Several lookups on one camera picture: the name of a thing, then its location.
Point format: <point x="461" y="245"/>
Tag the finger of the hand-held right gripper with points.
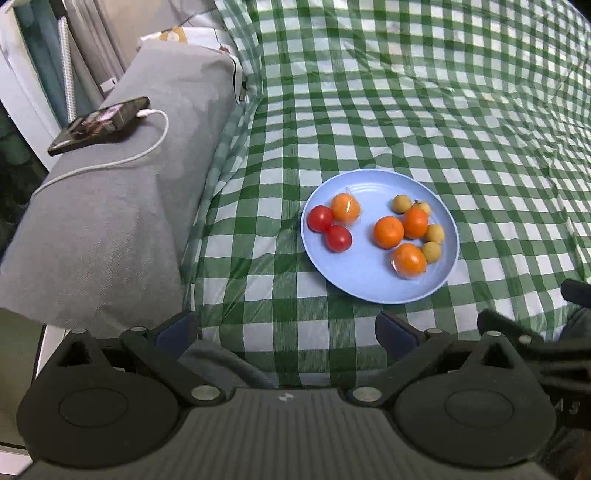
<point x="577" y="293"/>
<point x="521" y="334"/>

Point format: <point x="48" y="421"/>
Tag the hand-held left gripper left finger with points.
<point x="178" y="330"/>

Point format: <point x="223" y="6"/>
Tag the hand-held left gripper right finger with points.
<point x="397" y="334"/>

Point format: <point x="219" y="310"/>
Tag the light blue plate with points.
<point x="369" y="286"/>

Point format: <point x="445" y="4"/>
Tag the plastic-wrapped tangerine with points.
<point x="345" y="207"/>
<point x="408" y="261"/>

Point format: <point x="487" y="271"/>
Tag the yellow longan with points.
<point x="424" y="206"/>
<point x="401" y="204"/>
<point x="435" y="233"/>
<point x="431" y="252"/>

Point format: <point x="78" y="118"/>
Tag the bare orange tangerine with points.
<point x="388" y="232"/>
<point x="415" y="222"/>

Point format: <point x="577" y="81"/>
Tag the red cherry tomato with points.
<point x="338" y="238"/>
<point x="321" y="218"/>

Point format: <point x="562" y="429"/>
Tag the grey pillow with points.
<point x="115" y="207"/>

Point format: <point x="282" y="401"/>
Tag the black smartphone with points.
<point x="99" y="122"/>

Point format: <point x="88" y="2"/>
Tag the green checked tablecloth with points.
<point x="392" y="92"/>

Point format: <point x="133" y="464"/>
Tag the white ribbed pole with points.
<point x="68" y="69"/>

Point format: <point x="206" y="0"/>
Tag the teal curtain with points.
<point x="46" y="69"/>

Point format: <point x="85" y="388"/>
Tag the grey curtain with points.
<point x="97" y="41"/>

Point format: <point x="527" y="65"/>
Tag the white window frame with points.
<point x="23" y="83"/>

